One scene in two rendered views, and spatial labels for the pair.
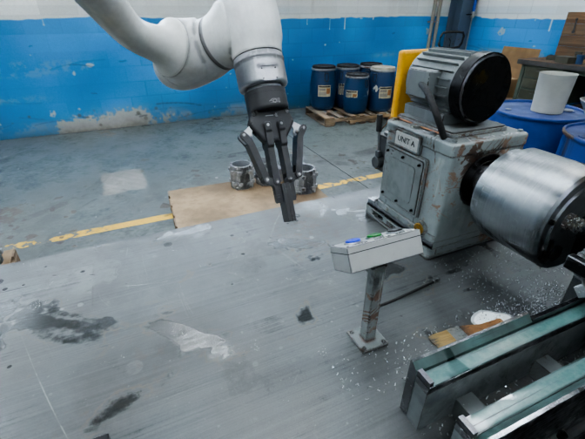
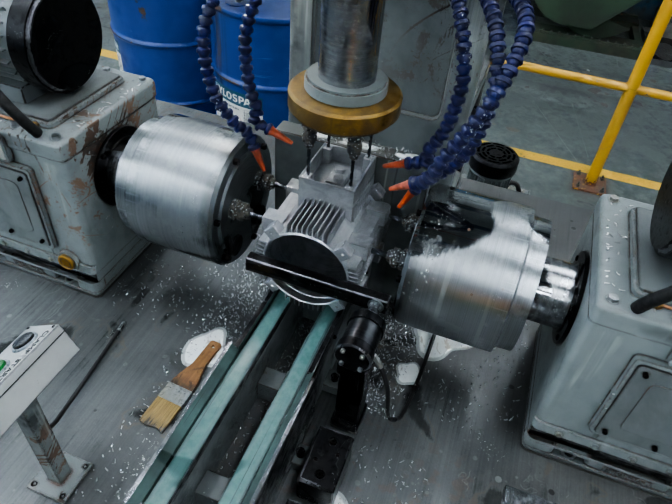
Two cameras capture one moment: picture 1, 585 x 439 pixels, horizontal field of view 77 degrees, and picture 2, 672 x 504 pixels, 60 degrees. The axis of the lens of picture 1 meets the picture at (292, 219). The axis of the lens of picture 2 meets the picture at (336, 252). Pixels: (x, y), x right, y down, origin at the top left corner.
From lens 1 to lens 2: 0.27 m
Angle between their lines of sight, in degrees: 41
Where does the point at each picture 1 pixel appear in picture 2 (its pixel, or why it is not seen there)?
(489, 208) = (144, 220)
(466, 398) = (204, 482)
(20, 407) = not seen: outside the picture
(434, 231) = (90, 259)
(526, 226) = (193, 235)
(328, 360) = not seen: outside the picture
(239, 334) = not seen: outside the picture
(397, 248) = (39, 371)
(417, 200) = (44, 226)
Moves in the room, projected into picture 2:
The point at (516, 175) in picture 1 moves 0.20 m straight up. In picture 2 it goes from (157, 171) to (138, 56)
